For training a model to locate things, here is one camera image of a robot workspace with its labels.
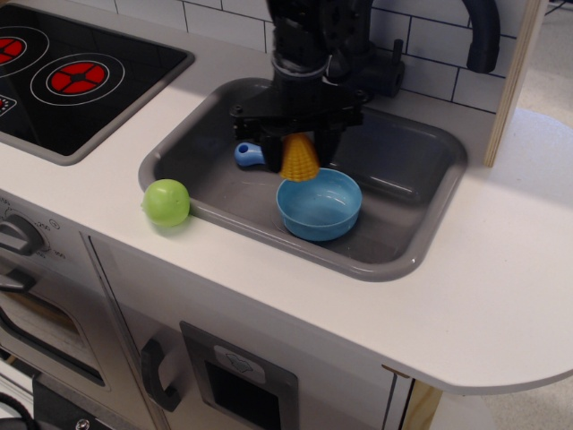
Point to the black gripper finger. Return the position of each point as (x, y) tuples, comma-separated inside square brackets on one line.
[(272, 150), (326, 143)]

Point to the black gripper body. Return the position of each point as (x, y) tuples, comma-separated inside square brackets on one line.
[(285, 105)]

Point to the yellow toy corn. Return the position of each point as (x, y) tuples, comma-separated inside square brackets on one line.
[(300, 162)]

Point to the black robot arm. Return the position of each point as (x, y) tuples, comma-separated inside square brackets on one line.
[(318, 46)]

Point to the blue plastic bowl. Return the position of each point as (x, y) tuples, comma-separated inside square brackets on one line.
[(320, 209)]

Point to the grey sink basin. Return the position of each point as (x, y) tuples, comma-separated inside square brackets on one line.
[(407, 172)]

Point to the dark grey toy faucet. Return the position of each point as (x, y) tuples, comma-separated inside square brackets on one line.
[(378, 46)]

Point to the green plastic ball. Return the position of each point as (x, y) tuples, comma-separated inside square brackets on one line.
[(166, 203)]

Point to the black toy stovetop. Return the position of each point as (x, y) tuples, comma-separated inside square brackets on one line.
[(66, 86)]

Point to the grey dispenser panel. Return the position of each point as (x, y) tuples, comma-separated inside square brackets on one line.
[(238, 383)]

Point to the grey oven knob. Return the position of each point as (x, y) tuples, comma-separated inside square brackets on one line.
[(20, 237)]

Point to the blue handled toy pan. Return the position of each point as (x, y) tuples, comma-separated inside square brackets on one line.
[(248, 154)]

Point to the wooden side post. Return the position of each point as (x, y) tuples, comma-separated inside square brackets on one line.
[(526, 38)]

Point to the black cabinet door handle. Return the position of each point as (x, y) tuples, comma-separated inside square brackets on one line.
[(152, 356)]

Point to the grey oven door handle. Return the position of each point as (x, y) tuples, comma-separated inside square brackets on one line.
[(17, 281)]

